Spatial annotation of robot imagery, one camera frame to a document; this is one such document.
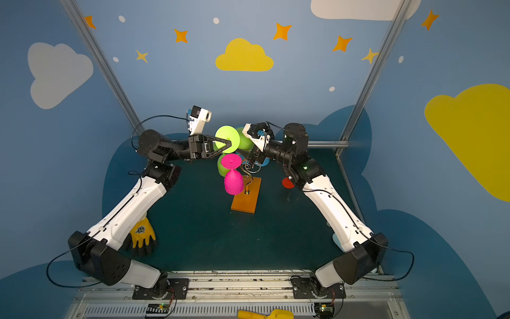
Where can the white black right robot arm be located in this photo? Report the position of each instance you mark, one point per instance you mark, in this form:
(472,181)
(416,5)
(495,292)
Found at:
(363,250)

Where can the orange wooden rack base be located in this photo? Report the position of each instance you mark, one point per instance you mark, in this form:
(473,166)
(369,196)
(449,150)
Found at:
(246,202)

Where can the aluminium front base rails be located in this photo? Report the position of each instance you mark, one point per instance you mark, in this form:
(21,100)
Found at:
(223,294)

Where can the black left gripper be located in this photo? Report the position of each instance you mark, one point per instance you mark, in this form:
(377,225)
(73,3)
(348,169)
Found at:
(199,147)

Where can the aluminium left corner post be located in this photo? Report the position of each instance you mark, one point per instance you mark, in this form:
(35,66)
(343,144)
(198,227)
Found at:
(86,34)

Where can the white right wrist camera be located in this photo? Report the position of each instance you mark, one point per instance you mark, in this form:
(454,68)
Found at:
(259,134)

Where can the red wine glass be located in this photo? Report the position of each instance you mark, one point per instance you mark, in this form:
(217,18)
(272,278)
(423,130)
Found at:
(287,183)

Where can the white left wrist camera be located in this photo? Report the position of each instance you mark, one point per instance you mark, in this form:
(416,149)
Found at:
(197,117)

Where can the green wine glass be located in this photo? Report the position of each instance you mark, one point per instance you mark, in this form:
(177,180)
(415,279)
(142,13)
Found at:
(235,135)
(223,171)

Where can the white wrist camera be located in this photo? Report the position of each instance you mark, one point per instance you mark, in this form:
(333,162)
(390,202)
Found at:
(259,134)
(197,117)

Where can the right blue wine glass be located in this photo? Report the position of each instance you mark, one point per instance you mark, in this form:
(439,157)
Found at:
(263,163)

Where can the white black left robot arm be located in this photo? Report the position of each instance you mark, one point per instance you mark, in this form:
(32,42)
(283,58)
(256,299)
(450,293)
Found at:
(96,252)

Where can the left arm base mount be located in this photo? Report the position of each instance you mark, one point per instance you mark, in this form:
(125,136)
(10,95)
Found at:
(167,288)

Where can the pink wine glass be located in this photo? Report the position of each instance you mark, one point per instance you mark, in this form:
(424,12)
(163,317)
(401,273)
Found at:
(233,180)

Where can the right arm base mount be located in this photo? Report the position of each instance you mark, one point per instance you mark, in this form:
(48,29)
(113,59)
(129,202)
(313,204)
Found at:
(310,288)

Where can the gold wire glass rack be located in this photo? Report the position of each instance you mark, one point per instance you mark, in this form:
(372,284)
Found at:
(249,169)

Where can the yellow black work glove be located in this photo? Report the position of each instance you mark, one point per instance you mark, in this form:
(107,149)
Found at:
(141,240)

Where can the aluminium back frame rail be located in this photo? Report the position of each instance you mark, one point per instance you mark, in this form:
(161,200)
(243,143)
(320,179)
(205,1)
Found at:
(318,143)

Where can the light blue scoop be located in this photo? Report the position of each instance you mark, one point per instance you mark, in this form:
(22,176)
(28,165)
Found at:
(336,241)

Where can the aluminium right corner post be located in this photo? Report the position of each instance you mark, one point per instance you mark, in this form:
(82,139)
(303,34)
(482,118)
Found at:
(387,45)

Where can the aluminium corner post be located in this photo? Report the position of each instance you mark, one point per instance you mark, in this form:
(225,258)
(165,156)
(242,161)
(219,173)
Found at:
(86,34)
(387,45)

